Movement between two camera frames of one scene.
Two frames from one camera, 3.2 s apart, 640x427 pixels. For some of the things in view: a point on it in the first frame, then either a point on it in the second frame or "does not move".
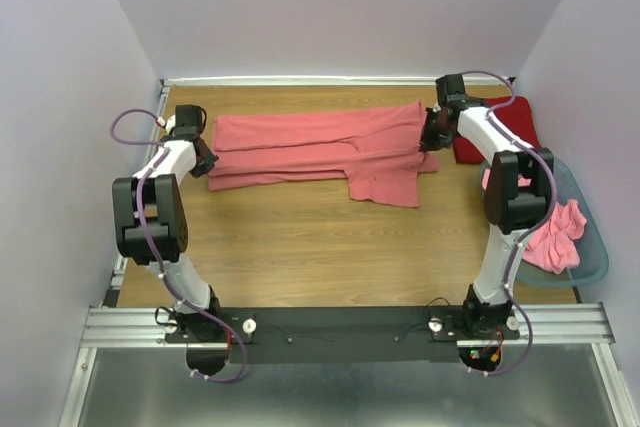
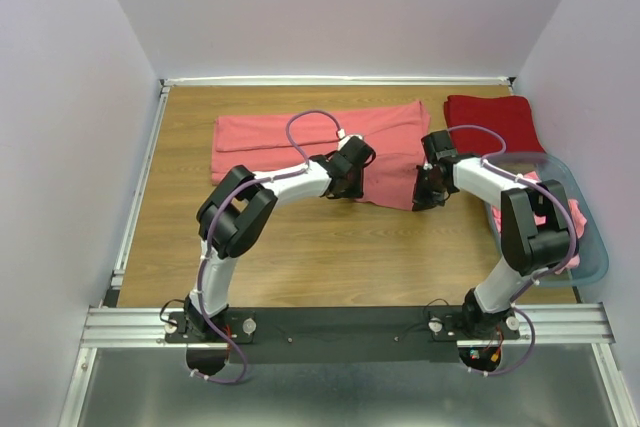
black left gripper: x=205 y=165 to x=357 y=191
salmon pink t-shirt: x=377 y=147 does not move
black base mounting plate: x=339 y=335 does not move
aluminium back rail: x=311 y=81 does not move
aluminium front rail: x=539 y=326 does not move
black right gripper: x=429 y=143 to x=422 y=202
